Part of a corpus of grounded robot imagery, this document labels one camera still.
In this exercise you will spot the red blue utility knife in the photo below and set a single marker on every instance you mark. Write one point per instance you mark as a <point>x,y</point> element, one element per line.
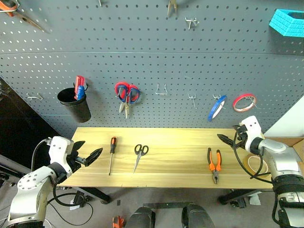
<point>79,88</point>

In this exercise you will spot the black table leg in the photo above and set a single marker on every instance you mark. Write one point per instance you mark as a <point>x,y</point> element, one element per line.
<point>237,196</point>
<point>97,193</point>

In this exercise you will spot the steel jawed hanging pliers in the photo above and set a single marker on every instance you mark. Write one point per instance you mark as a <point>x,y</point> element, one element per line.
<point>172,7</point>

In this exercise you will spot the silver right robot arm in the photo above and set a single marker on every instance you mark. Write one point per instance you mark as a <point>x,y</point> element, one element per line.
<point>282,166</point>

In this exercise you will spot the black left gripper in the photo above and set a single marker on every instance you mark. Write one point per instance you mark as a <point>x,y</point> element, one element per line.
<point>75,159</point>

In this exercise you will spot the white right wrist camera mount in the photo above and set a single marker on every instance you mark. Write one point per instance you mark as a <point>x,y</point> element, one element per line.
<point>252,129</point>

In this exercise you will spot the clear beige tape roll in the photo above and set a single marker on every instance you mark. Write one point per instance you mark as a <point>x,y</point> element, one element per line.
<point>248,164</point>

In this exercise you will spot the cyan hexagonal plastic box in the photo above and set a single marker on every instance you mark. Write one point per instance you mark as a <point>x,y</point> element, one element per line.
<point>287,23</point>

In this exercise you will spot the blue tape roll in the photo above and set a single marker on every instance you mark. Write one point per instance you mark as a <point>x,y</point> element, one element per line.
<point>215,110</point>

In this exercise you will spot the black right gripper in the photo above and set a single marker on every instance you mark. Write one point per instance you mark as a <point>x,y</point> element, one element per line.
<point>242,140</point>

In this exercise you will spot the red tape roll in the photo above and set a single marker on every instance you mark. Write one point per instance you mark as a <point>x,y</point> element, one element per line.
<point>237,101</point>

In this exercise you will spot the black metal cup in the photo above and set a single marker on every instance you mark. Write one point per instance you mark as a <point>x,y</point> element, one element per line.
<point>76,109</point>

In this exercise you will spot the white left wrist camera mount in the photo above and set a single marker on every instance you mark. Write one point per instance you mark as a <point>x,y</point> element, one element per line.
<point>59,148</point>

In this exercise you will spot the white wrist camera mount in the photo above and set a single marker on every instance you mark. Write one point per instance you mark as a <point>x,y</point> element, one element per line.
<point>252,129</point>
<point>59,148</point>

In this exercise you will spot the dark rounded robot shape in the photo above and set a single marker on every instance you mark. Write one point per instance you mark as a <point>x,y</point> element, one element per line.
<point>142,217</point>
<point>197,216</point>

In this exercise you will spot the grey metal pegboard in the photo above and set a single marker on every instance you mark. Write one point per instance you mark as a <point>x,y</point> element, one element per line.
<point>152,59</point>

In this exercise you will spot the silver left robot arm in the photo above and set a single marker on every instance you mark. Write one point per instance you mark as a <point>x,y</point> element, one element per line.
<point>31,190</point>

